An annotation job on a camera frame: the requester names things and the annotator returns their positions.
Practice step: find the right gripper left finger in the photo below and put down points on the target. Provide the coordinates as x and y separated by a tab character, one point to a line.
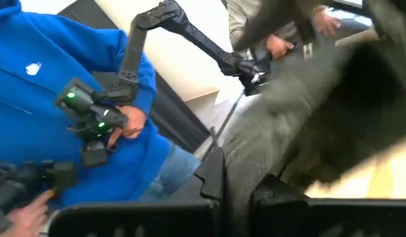
140	219

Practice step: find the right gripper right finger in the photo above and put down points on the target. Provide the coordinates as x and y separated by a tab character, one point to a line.
321	219

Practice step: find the charcoal baseball cap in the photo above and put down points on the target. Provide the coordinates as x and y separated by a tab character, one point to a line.
288	131

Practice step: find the person's hand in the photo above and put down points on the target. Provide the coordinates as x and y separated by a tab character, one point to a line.
326	23
278	46
25	220
133	123

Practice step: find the person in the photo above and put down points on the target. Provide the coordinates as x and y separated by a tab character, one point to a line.
25	115
239	19

